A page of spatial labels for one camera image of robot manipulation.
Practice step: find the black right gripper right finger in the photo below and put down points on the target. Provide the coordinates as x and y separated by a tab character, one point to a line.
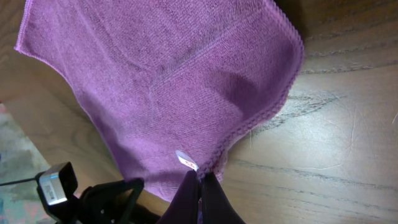
216	208

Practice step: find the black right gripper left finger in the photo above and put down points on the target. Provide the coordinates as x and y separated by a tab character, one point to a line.
184	207

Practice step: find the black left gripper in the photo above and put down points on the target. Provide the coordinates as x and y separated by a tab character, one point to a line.
114	203

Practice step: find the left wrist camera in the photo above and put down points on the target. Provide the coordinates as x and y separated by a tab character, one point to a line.
56	187

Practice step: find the pink-purple microfiber cloth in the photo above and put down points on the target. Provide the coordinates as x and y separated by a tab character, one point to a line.
159	77

